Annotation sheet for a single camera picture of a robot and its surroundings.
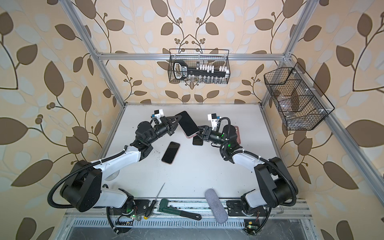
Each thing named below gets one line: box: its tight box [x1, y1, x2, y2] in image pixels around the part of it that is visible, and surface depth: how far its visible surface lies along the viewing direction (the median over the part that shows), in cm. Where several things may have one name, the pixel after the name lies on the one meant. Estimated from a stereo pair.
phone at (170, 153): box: [161, 141, 181, 165], surface depth 96 cm
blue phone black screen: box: [192, 135, 203, 146], surface depth 101 cm
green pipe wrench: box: [157, 198, 202, 221], surface depth 75 cm
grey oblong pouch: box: [204, 188, 228, 224], surface depth 74 cm
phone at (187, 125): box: [175, 111, 200, 139], surface depth 74 cm
